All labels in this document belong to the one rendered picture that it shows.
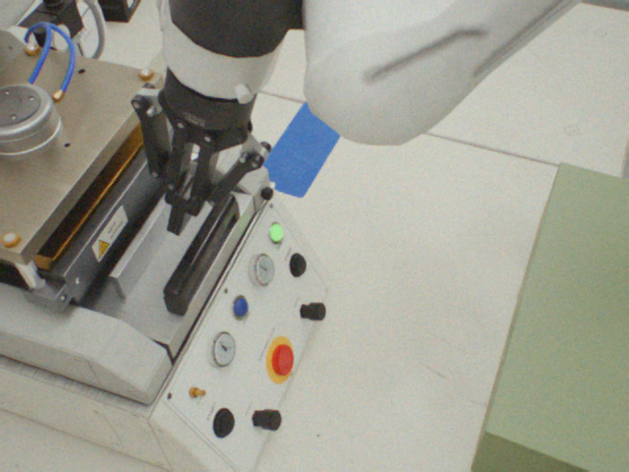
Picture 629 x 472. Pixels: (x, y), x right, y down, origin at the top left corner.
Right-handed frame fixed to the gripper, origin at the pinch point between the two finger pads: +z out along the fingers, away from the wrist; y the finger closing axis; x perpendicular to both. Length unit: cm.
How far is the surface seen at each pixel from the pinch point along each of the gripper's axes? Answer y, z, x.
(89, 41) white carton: -39, 39, 50
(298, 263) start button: 13.8, 17.8, 11.7
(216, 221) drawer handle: 3.2, 4.3, 2.9
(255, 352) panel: 13.8, 19.0, -2.2
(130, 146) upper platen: -9.3, 3.5, 6.3
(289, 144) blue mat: 4, 31, 43
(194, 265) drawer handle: 3.5, 4.3, -3.2
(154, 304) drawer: 1.5, 9.1, -7.0
